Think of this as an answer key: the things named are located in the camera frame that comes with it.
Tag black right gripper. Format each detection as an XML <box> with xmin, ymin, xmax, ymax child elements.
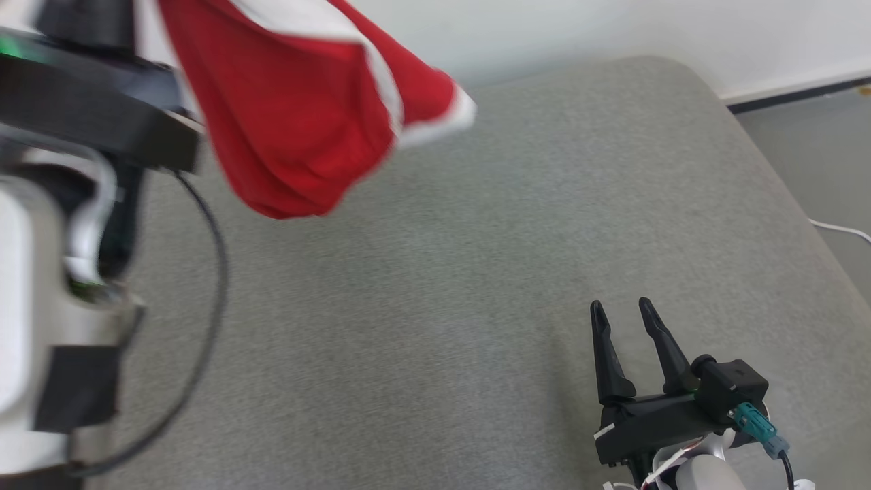
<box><xmin>590</xmin><ymin>297</ymin><xmax>734</xmax><ymax>478</ymax></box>

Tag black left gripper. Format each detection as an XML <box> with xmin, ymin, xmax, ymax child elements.
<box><xmin>0</xmin><ymin>0</ymin><xmax>206</xmax><ymax>175</ymax></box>

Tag red shorts with white stripe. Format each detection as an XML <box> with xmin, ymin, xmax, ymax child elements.
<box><xmin>155</xmin><ymin>0</ymin><xmax>477</xmax><ymax>221</ymax></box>

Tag dark baseboard strip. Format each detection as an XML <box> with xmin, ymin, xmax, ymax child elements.
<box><xmin>727</xmin><ymin>76</ymin><xmax>871</xmax><ymax>114</ymax></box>

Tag teal right camera cable plug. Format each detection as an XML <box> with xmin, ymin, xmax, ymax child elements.
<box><xmin>727</xmin><ymin>402</ymin><xmax>797</xmax><ymax>490</ymax></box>

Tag white floor cable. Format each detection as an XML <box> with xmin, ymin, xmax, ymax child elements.
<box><xmin>808</xmin><ymin>218</ymin><xmax>871</xmax><ymax>244</ymax></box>

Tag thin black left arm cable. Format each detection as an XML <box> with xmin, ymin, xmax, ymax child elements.
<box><xmin>68</xmin><ymin>170</ymin><xmax>229</xmax><ymax>477</ymax></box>

